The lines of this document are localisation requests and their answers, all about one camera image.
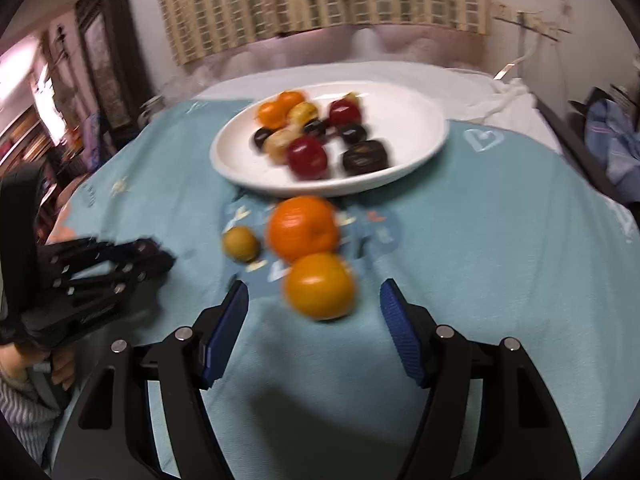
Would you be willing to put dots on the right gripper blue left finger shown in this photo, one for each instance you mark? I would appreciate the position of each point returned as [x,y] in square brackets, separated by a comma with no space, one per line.
[220,327]

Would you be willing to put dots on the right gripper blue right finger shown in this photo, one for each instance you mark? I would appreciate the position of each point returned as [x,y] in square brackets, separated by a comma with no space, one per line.
[404,322]

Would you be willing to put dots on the yellow-green round fruit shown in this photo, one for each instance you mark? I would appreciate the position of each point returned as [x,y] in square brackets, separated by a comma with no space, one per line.
[240,244]

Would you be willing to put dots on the yellow-orange persimmon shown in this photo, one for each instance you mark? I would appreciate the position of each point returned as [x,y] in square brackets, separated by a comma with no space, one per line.
[321,286]

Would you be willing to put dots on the large orange tangerine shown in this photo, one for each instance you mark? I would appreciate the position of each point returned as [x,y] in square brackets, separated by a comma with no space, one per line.
[301,226]

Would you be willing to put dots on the dark purple mangosteen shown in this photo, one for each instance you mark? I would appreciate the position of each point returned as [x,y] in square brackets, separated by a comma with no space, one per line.
[365,157]

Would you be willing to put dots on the brown spotted pear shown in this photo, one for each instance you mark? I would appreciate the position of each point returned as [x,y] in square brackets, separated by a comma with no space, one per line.
[276,146]

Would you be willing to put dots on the dark purple plum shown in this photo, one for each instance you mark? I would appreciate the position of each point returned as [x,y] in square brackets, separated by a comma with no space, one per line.
[352,134]

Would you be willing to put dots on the small orange mandarin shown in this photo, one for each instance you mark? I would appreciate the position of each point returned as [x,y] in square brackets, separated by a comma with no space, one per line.
[271,115]

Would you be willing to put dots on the yellow spotted longan fruit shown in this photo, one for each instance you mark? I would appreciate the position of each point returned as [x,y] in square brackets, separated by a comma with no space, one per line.
[302,113]

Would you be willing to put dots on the small orange tangerine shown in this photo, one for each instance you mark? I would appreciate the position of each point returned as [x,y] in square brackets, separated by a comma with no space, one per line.
[288,99]

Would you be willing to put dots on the person's left hand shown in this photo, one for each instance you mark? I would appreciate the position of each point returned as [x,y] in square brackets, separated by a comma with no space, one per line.
[17,360]

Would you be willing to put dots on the teal heart-print blanket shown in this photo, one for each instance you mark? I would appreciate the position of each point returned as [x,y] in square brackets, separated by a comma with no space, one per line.
[497,236]

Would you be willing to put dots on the white towel cloth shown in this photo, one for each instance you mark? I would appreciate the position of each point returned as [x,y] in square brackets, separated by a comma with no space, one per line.
[464,94]

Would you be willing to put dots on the blue clothes pile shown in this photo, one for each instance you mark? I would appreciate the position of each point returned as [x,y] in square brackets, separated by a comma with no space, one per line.
[611,139]

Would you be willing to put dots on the dark framed mirror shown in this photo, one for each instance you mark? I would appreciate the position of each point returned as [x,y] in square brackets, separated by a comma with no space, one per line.
[117,73]

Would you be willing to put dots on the white power strip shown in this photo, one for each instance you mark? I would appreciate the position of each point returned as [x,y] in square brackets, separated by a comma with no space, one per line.
[528,20]

